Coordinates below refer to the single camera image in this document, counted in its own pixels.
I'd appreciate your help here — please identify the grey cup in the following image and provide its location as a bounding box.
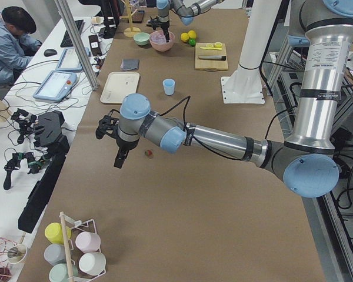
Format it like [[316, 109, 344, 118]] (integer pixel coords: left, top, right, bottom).
[[44, 244, 66, 266]]

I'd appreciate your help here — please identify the wooden cutting board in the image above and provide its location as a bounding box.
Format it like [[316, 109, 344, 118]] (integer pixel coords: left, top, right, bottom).
[[195, 42, 229, 71]]

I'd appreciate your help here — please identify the teach pendant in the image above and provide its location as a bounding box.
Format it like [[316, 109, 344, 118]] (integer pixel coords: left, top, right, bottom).
[[55, 48, 83, 72], [32, 70, 77, 102]]

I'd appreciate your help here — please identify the aluminium frame post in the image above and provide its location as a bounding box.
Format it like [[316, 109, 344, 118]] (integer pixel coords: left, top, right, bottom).
[[54, 0, 98, 90]]

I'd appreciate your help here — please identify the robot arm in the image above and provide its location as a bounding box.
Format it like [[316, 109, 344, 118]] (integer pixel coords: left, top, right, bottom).
[[114, 1, 353, 198], [156, 0, 223, 42]]

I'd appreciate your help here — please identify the pink bowl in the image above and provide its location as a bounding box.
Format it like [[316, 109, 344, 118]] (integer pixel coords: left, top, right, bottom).
[[149, 30, 175, 52]]

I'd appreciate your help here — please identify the pile of ice cubes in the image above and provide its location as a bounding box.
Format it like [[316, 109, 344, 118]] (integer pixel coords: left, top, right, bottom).
[[150, 31, 174, 45]]

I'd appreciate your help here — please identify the mint green cup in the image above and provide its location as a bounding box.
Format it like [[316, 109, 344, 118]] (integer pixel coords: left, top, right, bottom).
[[48, 263, 69, 282]]

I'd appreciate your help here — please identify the cream rabbit tray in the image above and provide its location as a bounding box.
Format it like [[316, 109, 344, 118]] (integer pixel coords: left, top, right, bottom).
[[100, 72, 140, 104]]

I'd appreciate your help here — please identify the teach pendant far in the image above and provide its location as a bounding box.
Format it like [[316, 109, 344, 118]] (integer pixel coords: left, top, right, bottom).
[[55, 48, 83, 72]]

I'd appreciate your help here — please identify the white cup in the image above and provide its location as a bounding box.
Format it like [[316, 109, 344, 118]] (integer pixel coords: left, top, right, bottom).
[[79, 252, 106, 276]]

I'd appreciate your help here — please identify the wooden mug tree stand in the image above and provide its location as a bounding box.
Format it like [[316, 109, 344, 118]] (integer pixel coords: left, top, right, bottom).
[[120, 0, 141, 38]]

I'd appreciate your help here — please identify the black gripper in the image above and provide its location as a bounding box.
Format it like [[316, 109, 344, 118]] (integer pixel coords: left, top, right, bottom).
[[159, 19, 170, 42], [114, 137, 139, 168]]

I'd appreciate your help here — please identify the wooden rack handle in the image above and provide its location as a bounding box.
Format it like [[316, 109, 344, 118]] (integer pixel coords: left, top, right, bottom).
[[59, 211, 75, 282]]

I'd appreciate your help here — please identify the green bowl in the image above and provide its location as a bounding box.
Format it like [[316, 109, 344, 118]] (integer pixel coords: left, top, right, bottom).
[[133, 32, 150, 46]]

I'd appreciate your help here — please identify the green lime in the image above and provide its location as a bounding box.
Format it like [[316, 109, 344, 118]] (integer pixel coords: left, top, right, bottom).
[[189, 38, 196, 46]]

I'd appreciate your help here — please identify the teach pendant near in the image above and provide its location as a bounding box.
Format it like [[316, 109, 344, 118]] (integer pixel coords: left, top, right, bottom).
[[32, 70, 77, 102]]

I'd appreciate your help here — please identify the grey folded cloth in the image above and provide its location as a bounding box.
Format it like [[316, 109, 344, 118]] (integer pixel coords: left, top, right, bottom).
[[121, 59, 139, 71]]

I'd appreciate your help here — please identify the lemon half near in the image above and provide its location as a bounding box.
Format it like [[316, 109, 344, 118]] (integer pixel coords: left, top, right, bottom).
[[214, 42, 223, 48]]

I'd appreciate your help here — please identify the light blue plastic cup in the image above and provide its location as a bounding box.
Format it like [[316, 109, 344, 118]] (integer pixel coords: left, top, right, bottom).
[[162, 78, 175, 96]]

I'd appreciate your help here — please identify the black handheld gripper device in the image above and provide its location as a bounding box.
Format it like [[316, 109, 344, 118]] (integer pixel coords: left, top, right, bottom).
[[3, 152, 39, 190]]

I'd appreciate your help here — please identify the paper cup with whisk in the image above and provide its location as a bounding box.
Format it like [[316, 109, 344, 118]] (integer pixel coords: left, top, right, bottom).
[[7, 244, 28, 264]]

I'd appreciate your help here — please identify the black computer mouse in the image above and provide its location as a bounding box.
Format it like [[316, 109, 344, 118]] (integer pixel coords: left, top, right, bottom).
[[44, 49, 58, 57]]

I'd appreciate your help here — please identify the black keyboard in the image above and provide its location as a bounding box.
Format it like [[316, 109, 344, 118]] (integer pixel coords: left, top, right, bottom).
[[59, 19, 85, 48]]

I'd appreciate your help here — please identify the white wire cup rack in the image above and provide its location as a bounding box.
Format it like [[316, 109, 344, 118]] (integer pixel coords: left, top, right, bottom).
[[59, 212, 106, 281]]

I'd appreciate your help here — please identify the whole yellow lemon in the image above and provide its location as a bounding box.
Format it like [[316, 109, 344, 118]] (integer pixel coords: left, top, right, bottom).
[[180, 32, 189, 42]]

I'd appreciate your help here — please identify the person in blue jacket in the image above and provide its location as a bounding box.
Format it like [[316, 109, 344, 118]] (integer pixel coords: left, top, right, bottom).
[[0, 6, 42, 85]]

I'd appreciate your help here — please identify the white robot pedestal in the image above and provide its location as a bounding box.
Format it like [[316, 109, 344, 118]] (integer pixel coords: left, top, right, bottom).
[[221, 0, 282, 104]]

